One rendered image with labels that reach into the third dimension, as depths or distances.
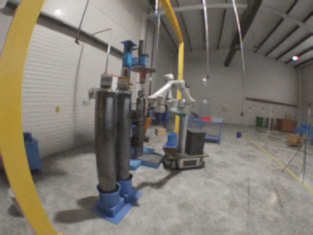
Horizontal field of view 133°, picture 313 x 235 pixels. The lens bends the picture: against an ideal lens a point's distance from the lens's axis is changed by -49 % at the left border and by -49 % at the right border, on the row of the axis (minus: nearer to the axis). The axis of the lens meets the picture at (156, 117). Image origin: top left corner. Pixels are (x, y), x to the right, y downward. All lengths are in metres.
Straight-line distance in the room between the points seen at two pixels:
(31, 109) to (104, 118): 2.45
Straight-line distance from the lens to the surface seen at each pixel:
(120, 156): 1.68
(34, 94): 3.48
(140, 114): 2.91
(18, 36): 0.91
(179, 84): 2.08
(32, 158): 2.86
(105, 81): 1.34
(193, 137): 2.86
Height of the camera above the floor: 1.38
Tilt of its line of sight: 6 degrees down
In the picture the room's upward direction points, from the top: 4 degrees clockwise
